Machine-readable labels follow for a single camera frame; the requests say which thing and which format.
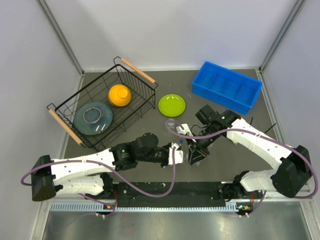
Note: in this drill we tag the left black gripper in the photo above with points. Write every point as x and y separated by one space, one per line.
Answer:
167 148

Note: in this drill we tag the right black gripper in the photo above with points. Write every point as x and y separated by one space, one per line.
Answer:
195 155

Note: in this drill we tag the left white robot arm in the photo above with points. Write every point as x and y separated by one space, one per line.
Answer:
89 174

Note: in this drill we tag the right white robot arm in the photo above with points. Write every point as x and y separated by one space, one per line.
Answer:
289 166

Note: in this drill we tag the clear test tube rack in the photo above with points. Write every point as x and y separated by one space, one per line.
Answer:
197 163

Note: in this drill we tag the clear glass bottle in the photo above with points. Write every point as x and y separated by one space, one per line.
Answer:
171 124

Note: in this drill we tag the green plastic plate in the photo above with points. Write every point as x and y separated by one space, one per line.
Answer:
171 105

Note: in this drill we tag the orange ribbed bowl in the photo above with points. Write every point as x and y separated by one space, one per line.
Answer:
119 95

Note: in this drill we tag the blue plastic bin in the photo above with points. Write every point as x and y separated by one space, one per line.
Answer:
226 87

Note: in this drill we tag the blue ceramic plate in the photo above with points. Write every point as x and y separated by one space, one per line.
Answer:
93 118

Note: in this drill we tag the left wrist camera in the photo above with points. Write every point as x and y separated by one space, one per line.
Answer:
176 153

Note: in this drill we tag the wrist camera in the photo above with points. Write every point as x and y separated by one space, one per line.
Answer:
176 153
184 129

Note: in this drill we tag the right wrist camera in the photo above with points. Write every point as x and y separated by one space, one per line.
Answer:
184 129

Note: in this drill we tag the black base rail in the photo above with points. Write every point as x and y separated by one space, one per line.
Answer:
184 197

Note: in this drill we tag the black wire basket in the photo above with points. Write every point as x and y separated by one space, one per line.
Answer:
143 90

